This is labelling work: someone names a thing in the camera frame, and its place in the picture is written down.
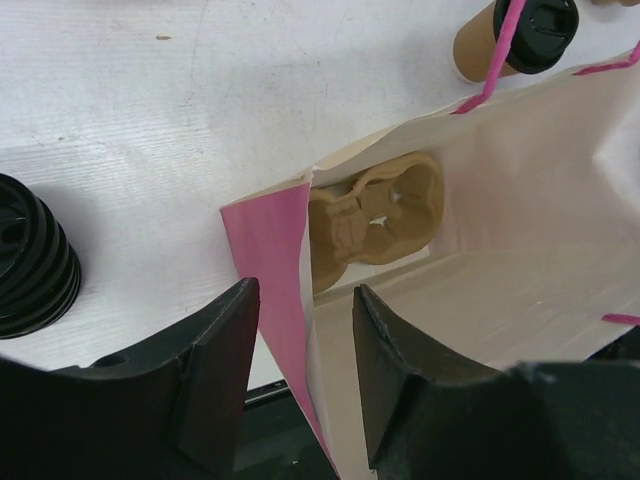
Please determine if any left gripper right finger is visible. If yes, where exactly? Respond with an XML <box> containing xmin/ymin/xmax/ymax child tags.
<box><xmin>352</xmin><ymin>285</ymin><xmax>639</xmax><ymax>479</ymax></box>

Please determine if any single pulp cup carrier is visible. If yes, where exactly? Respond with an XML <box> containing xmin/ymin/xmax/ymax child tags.
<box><xmin>308</xmin><ymin>152</ymin><xmax>445</xmax><ymax>294</ymax></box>

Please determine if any single brown paper cup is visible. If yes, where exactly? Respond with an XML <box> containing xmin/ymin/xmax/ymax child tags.
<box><xmin>452</xmin><ymin>0</ymin><xmax>510</xmax><ymax>83</ymax></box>

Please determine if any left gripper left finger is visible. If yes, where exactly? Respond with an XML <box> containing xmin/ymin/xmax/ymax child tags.
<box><xmin>1</xmin><ymin>278</ymin><xmax>260</xmax><ymax>479</ymax></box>

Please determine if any stack of black lids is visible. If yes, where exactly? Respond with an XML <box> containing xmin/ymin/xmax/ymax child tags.
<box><xmin>1</xmin><ymin>174</ymin><xmax>82</xmax><ymax>339</ymax></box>

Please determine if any black coffee cup lid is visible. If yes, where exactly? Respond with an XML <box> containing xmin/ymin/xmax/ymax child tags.
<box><xmin>501</xmin><ymin>0</ymin><xmax>579</xmax><ymax>76</ymax></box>

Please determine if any cakes paper gift bag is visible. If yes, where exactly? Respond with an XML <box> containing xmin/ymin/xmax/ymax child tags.
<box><xmin>222</xmin><ymin>1</ymin><xmax>639</xmax><ymax>479</ymax></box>

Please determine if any brown pulp cup carrier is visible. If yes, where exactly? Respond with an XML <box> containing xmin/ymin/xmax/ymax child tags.
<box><xmin>590</xmin><ymin>0</ymin><xmax>640</xmax><ymax>7</ymax></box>

